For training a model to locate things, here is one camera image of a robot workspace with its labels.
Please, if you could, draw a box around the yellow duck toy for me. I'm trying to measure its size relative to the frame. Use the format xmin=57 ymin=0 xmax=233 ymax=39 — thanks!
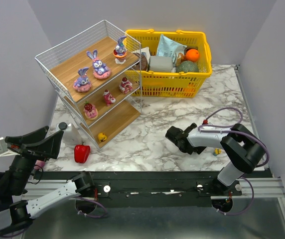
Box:
xmin=98 ymin=132 xmax=107 ymax=142

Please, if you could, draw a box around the pink strawberry donut toy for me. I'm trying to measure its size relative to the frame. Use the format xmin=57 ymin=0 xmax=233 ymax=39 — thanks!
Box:
xmin=83 ymin=101 xmax=99 ymax=120

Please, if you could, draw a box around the purple pink donut toy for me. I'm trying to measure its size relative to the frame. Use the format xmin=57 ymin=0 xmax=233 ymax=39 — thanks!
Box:
xmin=73 ymin=67 xmax=92 ymax=93

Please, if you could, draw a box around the red bear toy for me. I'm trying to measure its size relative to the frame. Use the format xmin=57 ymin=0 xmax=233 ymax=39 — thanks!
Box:
xmin=103 ymin=90 xmax=116 ymax=106

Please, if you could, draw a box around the purple bunny donut toy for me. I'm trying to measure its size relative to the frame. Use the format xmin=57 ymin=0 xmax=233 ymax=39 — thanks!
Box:
xmin=86 ymin=49 xmax=111 ymax=80

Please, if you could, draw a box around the red strawberry cake toy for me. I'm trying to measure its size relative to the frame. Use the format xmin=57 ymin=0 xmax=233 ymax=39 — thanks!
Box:
xmin=119 ymin=77 xmax=133 ymax=94

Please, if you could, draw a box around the purple bunny sundae toy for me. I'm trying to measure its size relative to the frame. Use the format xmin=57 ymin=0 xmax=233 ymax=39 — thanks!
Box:
xmin=113 ymin=35 xmax=127 ymax=64

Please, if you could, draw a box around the small yellow minion toy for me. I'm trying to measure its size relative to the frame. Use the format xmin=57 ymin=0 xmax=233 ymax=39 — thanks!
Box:
xmin=213 ymin=148 xmax=222 ymax=156

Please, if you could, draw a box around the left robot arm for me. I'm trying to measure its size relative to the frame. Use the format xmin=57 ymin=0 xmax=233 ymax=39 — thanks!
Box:
xmin=0 ymin=126 xmax=95 ymax=238

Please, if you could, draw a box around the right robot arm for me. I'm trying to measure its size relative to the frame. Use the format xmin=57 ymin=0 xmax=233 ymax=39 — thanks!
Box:
xmin=165 ymin=123 xmax=269 ymax=192

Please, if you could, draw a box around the pink round toy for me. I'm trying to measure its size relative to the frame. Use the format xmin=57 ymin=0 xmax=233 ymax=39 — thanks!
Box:
xmin=35 ymin=160 xmax=45 ymax=168

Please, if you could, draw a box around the white bottle black cap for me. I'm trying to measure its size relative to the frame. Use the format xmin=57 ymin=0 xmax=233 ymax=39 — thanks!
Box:
xmin=55 ymin=122 xmax=83 ymax=146

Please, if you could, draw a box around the red bell pepper toy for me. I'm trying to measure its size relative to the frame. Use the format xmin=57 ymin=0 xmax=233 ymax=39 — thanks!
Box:
xmin=74 ymin=144 xmax=91 ymax=164

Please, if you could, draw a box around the brown round container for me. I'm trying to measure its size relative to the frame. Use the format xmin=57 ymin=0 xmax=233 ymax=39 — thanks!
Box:
xmin=133 ymin=52 xmax=148 ymax=71

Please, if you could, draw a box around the grey box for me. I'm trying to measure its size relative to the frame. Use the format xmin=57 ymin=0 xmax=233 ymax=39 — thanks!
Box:
xmin=148 ymin=56 xmax=173 ymax=73

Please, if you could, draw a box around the yellow plastic basket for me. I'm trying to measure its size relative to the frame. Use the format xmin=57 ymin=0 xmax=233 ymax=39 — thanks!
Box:
xmin=126 ymin=29 xmax=212 ymax=98

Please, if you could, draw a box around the light blue snack bag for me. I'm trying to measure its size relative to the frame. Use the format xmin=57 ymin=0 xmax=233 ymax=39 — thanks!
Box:
xmin=156 ymin=34 xmax=187 ymax=64

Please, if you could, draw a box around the green melon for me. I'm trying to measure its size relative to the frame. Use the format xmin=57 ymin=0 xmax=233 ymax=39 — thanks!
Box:
xmin=176 ymin=61 xmax=199 ymax=73

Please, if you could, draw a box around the orange fruit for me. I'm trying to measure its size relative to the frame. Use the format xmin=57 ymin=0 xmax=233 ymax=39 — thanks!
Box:
xmin=185 ymin=49 xmax=200 ymax=62

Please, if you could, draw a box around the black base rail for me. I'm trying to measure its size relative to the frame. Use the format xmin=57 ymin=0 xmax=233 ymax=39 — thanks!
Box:
xmin=26 ymin=171 xmax=242 ymax=208

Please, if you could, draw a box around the white wire wooden shelf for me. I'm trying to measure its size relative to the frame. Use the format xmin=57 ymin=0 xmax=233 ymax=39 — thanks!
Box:
xmin=35 ymin=20 xmax=142 ymax=149

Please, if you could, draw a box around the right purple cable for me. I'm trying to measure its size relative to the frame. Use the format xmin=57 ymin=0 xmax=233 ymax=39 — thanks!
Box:
xmin=197 ymin=107 xmax=270 ymax=216

